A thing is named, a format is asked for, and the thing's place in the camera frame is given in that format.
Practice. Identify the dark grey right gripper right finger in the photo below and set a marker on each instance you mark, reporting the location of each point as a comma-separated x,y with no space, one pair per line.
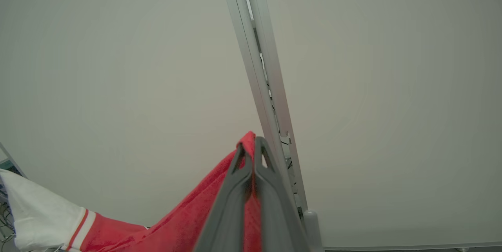
280,220

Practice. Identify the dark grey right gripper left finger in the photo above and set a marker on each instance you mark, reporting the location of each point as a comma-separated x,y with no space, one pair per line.
225,220

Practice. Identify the red garment with white cuffs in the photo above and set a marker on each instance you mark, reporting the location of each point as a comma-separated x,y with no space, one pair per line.
176,224

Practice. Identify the grey panel base rail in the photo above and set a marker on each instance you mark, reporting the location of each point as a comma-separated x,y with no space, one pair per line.
411,246

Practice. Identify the slotted aluminium partition post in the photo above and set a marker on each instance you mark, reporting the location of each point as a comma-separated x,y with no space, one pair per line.
245,28

